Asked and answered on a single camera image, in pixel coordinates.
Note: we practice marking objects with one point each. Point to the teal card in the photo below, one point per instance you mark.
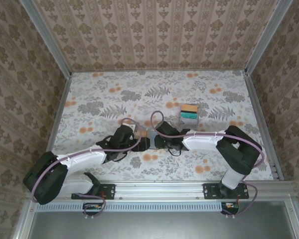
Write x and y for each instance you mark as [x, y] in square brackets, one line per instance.
[188, 115]

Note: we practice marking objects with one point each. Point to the orange yellow card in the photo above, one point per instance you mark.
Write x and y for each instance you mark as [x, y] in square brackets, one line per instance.
[189, 108]

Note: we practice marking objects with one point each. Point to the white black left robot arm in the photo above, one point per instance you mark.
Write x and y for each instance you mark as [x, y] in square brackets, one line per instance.
[84, 159]

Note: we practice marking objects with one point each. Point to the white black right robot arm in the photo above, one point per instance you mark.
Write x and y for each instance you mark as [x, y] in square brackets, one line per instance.
[201, 142]

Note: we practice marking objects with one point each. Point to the clear acrylic card stand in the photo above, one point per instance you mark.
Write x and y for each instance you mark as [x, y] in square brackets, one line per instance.
[189, 127]

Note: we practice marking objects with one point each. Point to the white printed card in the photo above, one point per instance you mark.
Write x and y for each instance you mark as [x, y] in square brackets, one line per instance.
[189, 121]

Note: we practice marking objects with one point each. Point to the small electronics board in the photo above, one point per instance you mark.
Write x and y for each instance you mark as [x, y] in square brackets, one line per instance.
[92, 206]
[230, 206]

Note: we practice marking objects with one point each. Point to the grey metal sheet panel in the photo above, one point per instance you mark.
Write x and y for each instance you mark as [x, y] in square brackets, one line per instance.
[159, 226]

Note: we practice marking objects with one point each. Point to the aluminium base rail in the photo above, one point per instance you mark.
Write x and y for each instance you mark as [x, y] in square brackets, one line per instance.
[159, 190]

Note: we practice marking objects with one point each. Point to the aluminium table edge rail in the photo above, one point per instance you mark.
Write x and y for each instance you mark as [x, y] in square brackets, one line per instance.
[257, 107]
[62, 104]

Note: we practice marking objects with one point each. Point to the aluminium frame post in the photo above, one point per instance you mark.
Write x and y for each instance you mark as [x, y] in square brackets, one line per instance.
[47, 39]
[264, 37]

